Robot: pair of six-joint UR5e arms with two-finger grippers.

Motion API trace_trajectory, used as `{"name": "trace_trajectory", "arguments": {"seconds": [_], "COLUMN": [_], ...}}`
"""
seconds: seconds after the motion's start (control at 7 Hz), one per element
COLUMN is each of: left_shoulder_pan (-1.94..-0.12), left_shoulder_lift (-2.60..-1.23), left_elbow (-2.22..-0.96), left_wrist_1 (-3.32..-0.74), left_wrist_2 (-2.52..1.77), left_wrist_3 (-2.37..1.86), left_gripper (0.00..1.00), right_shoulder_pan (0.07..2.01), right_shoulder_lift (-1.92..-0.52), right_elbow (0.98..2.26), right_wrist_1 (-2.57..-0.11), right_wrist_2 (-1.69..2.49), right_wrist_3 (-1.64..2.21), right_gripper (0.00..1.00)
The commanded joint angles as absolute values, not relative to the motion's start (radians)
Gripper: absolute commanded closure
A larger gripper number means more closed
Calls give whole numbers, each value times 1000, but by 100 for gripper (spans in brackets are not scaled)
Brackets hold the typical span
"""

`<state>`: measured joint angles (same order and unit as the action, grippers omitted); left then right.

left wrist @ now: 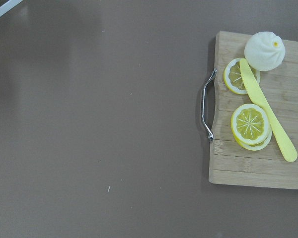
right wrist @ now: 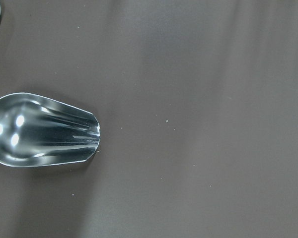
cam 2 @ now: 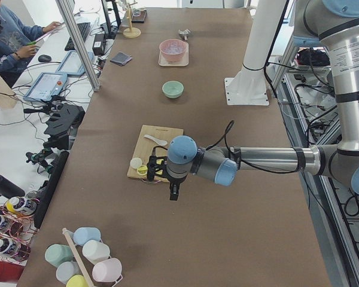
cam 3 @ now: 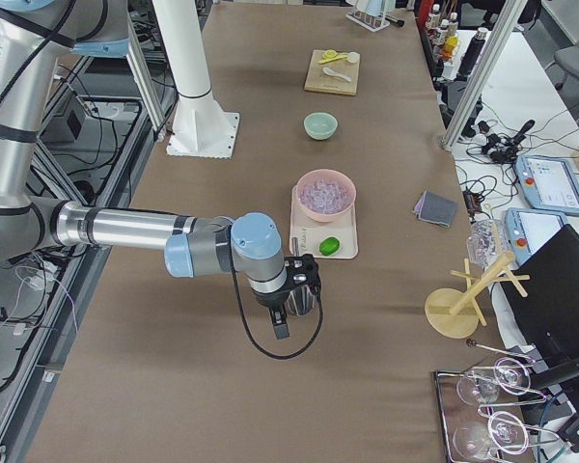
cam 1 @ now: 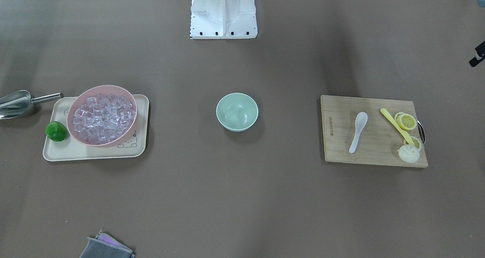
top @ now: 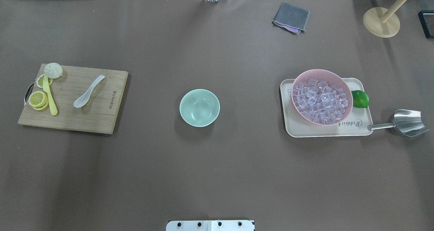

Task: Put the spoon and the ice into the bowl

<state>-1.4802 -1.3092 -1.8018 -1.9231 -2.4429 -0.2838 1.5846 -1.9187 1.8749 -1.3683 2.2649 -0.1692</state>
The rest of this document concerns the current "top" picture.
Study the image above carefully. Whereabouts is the pink bowl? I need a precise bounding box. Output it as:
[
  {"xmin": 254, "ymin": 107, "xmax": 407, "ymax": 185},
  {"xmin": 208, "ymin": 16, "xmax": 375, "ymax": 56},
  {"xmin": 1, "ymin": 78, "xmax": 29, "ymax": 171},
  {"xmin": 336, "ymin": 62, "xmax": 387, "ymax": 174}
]
[{"xmin": 292, "ymin": 69, "xmax": 353, "ymax": 126}]

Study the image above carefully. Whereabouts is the lemon slice stack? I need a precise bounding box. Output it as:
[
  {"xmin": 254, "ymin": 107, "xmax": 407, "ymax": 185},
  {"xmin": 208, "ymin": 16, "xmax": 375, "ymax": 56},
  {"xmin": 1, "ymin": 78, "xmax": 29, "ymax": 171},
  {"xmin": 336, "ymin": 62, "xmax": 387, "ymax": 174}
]
[{"xmin": 27, "ymin": 91, "xmax": 49, "ymax": 111}]

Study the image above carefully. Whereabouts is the grey folded cloth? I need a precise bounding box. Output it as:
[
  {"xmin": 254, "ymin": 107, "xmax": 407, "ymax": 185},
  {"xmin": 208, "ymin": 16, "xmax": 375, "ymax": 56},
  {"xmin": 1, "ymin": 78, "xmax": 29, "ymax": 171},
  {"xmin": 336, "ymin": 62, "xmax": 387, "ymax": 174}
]
[{"xmin": 272, "ymin": 3, "xmax": 310, "ymax": 35}]

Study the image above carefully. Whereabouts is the yellow plastic knife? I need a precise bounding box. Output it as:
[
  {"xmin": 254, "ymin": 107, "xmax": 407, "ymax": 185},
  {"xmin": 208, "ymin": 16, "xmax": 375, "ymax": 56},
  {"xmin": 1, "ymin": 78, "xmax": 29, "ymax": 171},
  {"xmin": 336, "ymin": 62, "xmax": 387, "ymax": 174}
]
[{"xmin": 42, "ymin": 75, "xmax": 58, "ymax": 116}]

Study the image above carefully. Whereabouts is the metal ice scoop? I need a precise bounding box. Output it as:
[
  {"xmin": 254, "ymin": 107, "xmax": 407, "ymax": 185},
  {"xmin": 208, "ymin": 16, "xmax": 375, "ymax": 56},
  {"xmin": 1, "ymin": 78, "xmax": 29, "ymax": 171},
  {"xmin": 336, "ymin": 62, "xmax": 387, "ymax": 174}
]
[{"xmin": 367, "ymin": 109, "xmax": 429, "ymax": 137}]

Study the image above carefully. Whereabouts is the green lime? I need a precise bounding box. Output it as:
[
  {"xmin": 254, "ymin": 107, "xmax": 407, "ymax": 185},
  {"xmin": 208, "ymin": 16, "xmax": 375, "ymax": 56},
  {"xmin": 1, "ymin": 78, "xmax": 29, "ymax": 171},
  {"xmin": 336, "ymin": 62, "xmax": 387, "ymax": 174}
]
[{"xmin": 351, "ymin": 90, "xmax": 370, "ymax": 109}]

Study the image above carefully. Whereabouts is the black device at table edge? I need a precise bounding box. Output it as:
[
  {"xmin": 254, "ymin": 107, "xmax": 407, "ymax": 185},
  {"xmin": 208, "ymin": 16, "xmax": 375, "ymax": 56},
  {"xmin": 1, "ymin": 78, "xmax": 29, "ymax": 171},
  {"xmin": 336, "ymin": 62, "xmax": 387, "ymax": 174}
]
[{"xmin": 418, "ymin": 10, "xmax": 434, "ymax": 38}]

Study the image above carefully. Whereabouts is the pile of clear ice cubes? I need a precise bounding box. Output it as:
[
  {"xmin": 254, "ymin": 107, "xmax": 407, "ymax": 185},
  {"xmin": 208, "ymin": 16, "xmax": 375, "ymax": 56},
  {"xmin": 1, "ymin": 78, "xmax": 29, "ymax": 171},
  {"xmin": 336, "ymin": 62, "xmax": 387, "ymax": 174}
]
[{"xmin": 291, "ymin": 78, "xmax": 349, "ymax": 125}]

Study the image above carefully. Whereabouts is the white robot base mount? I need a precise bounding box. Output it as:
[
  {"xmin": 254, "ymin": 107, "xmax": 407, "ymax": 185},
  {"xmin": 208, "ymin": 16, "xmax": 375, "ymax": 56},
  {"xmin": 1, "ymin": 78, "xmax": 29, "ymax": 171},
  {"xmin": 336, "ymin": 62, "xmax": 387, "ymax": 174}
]
[{"xmin": 165, "ymin": 220, "xmax": 255, "ymax": 231}]

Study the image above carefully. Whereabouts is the lemon slice near bun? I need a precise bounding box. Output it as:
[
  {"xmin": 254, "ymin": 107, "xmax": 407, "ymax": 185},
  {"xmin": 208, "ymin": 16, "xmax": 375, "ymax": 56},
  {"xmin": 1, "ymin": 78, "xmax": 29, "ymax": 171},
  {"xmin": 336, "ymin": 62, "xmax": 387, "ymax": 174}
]
[{"xmin": 36, "ymin": 74, "xmax": 54, "ymax": 89}]

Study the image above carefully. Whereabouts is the cream rectangular tray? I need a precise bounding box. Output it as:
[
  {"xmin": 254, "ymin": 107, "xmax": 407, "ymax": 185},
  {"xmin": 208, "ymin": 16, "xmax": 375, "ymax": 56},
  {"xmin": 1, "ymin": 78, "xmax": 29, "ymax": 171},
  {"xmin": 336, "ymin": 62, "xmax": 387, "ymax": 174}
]
[{"xmin": 280, "ymin": 79, "xmax": 373, "ymax": 138}]

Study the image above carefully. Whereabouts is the white ceramic spoon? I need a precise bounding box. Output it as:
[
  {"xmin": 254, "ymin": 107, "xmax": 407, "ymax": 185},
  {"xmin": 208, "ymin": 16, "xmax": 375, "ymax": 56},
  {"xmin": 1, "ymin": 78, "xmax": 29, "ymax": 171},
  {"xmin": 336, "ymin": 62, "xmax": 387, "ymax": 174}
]
[{"xmin": 73, "ymin": 75, "xmax": 105, "ymax": 108}]

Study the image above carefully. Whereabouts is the mint green bowl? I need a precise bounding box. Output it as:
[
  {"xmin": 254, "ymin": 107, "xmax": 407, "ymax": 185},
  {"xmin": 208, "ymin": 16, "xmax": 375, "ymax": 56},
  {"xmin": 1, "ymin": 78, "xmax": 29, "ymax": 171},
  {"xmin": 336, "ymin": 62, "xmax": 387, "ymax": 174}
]
[{"xmin": 179, "ymin": 89, "xmax": 220, "ymax": 127}]

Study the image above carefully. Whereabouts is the wooden mug tree stand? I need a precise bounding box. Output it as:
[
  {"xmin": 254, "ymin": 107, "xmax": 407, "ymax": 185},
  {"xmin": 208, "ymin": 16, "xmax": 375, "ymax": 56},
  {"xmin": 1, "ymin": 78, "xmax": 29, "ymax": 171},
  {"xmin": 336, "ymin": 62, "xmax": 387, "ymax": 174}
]
[{"xmin": 362, "ymin": 0, "xmax": 407, "ymax": 38}]

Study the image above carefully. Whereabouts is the wooden cutting board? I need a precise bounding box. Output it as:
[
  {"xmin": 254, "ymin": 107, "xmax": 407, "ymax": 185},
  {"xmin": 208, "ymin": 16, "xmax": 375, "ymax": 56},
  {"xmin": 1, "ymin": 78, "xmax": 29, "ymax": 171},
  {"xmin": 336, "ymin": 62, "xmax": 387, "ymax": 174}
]
[{"xmin": 18, "ymin": 65, "xmax": 129, "ymax": 135}]

